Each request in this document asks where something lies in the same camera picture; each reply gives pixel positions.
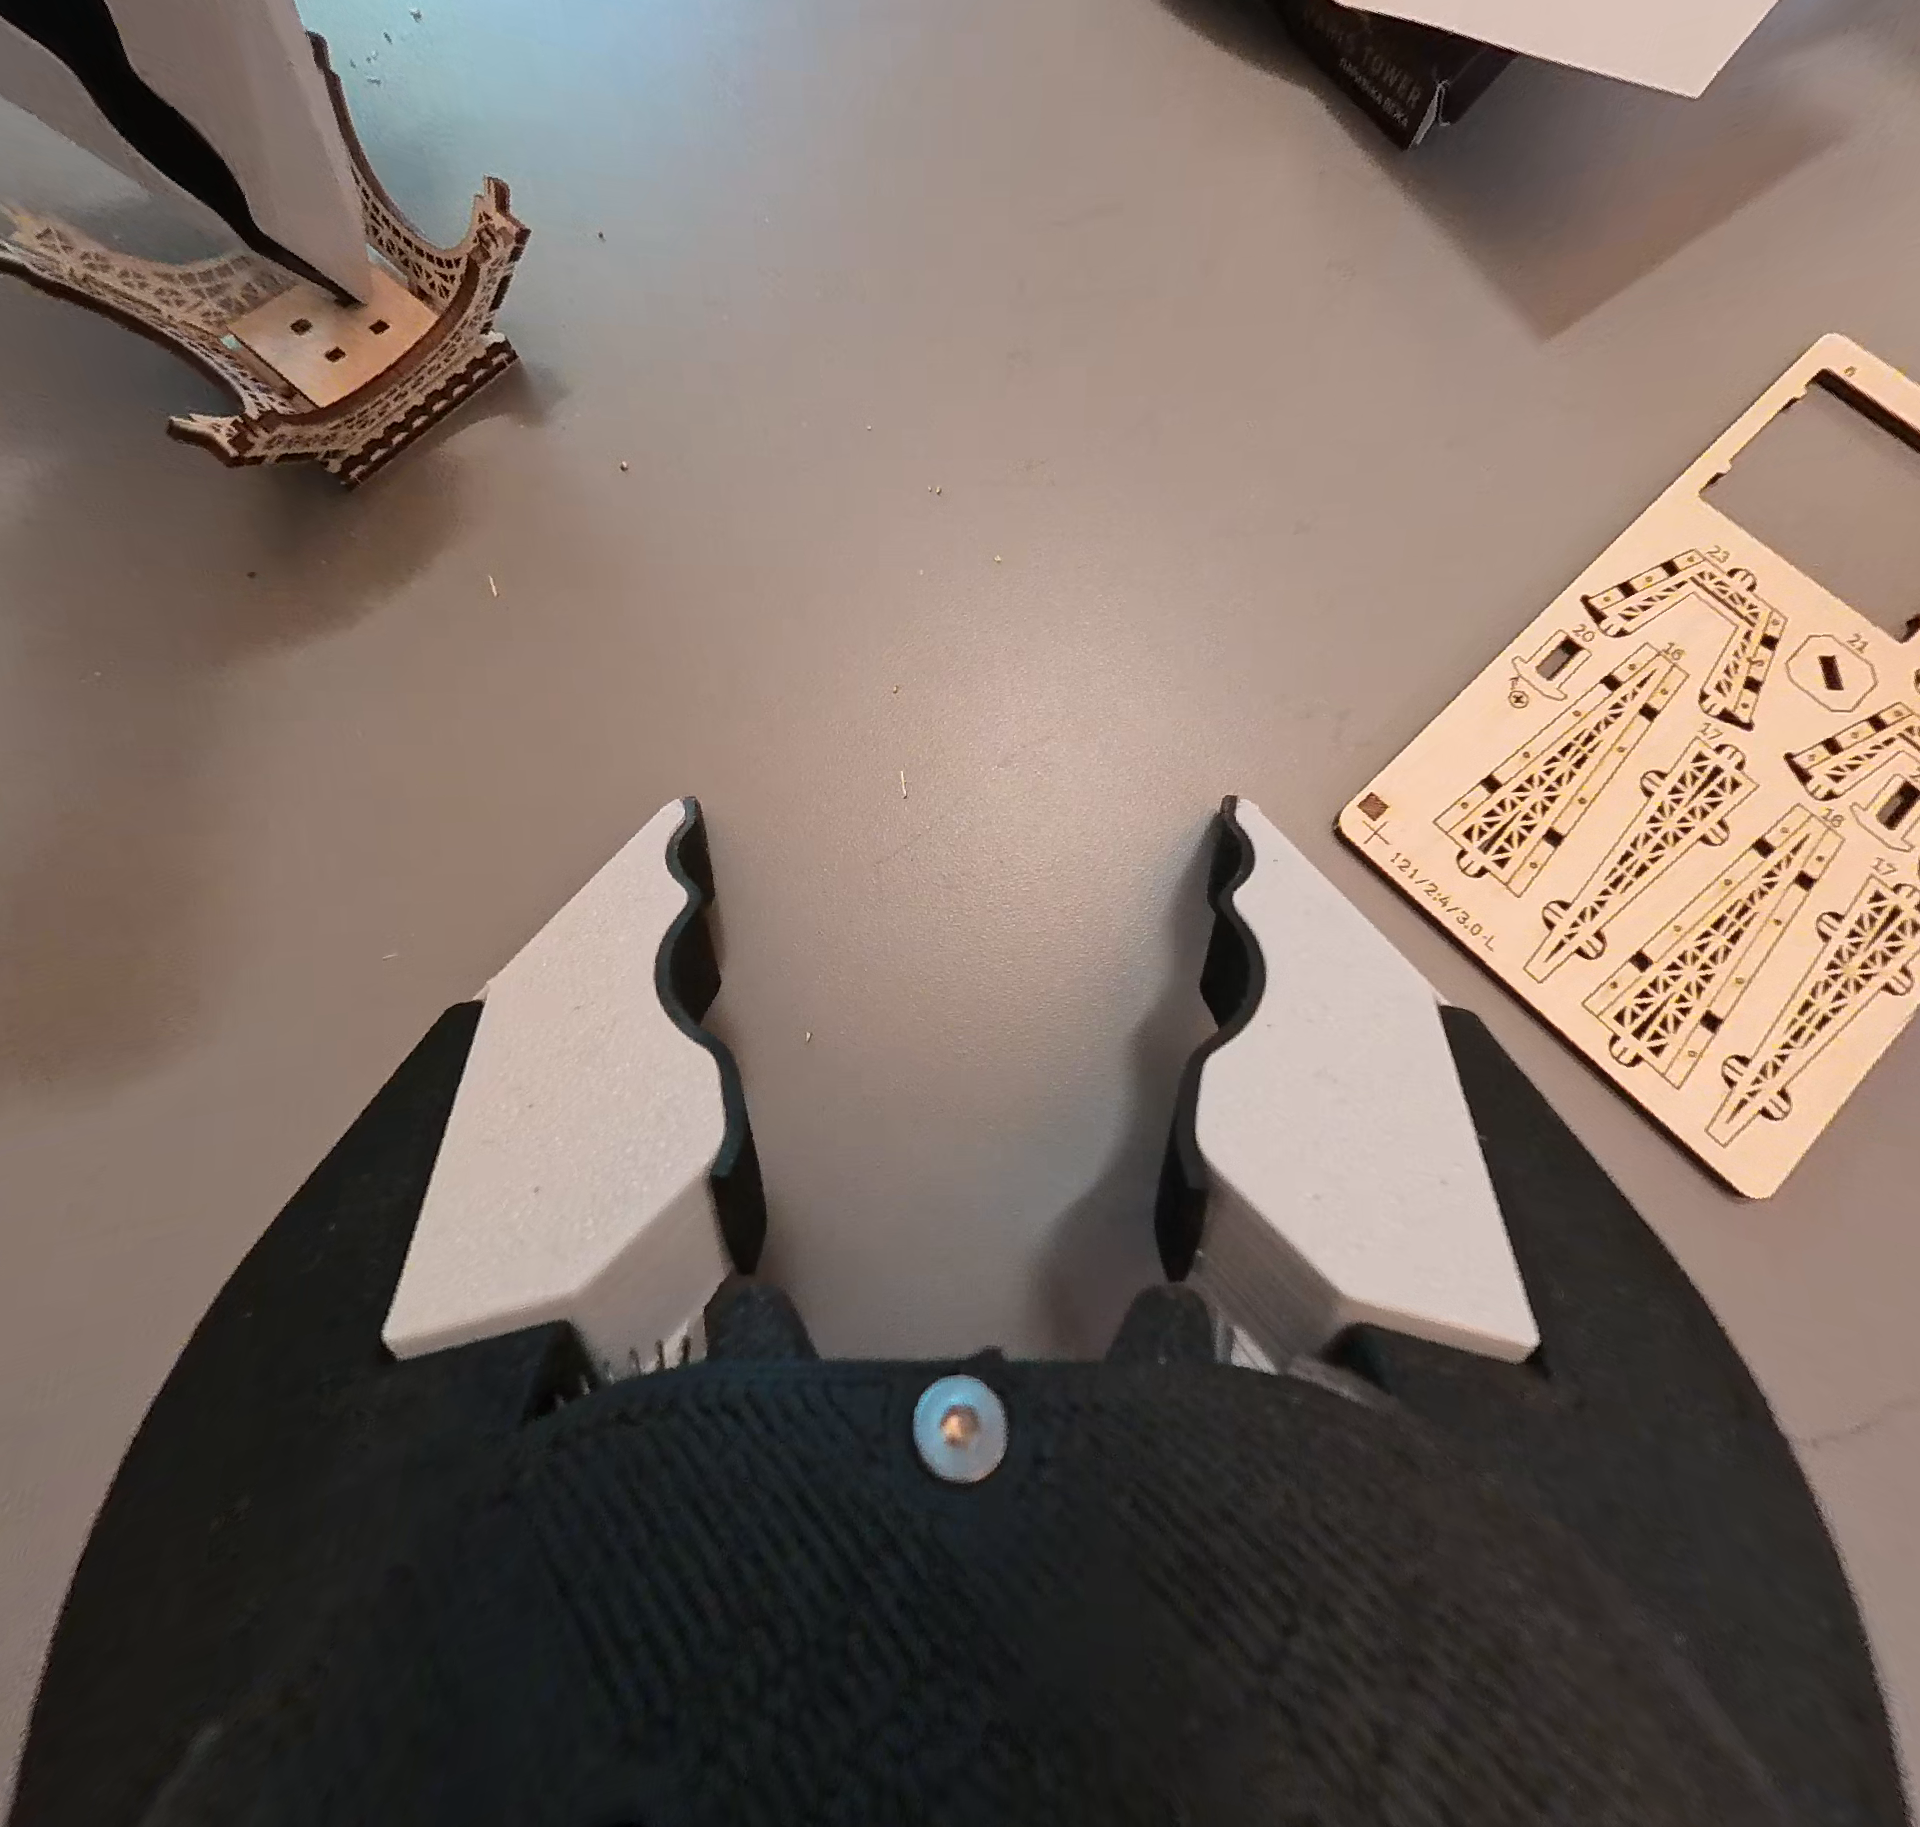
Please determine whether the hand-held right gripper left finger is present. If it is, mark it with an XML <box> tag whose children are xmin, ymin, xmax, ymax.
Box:
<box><xmin>382</xmin><ymin>798</ymin><xmax>769</xmax><ymax>1373</ymax></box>

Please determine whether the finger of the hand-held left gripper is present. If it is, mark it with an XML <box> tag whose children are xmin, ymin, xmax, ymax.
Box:
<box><xmin>0</xmin><ymin>0</ymin><xmax>318</xmax><ymax>285</ymax></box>
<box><xmin>103</xmin><ymin>0</ymin><xmax>376</xmax><ymax>312</ymax></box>

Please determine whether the black puzzle box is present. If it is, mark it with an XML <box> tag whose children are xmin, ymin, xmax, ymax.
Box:
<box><xmin>1079</xmin><ymin>0</ymin><xmax>1516</xmax><ymax>151</ymax></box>

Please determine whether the wooden Eiffel tower model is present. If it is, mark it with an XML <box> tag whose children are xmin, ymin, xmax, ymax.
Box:
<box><xmin>0</xmin><ymin>35</ymin><xmax>530</xmax><ymax>491</ymax></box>

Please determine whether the grey desk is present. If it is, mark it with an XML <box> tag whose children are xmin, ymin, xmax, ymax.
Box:
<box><xmin>0</xmin><ymin>0</ymin><xmax>1920</xmax><ymax>1827</ymax></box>

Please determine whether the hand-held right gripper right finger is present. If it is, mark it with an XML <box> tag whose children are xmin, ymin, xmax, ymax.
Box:
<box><xmin>1162</xmin><ymin>795</ymin><xmax>1548</xmax><ymax>1373</ymax></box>

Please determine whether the wooden puzzle parts sheet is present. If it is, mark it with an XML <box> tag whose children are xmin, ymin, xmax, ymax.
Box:
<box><xmin>1334</xmin><ymin>335</ymin><xmax>1920</xmax><ymax>1199</ymax></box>

